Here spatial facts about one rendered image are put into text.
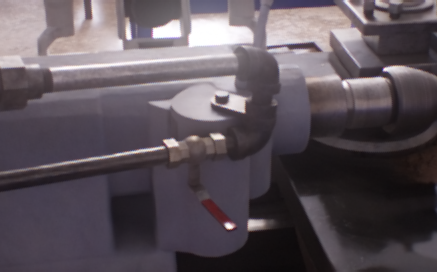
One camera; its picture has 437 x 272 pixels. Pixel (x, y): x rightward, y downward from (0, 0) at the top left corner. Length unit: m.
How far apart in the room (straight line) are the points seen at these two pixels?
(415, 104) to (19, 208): 0.49
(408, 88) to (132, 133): 0.35
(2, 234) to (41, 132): 0.12
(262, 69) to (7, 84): 0.25
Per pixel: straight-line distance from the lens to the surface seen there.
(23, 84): 0.61
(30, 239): 0.85
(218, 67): 0.70
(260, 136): 0.74
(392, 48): 1.18
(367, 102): 0.93
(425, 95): 0.94
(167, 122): 0.79
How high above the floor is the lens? 1.50
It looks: 29 degrees down
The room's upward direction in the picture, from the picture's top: straight up
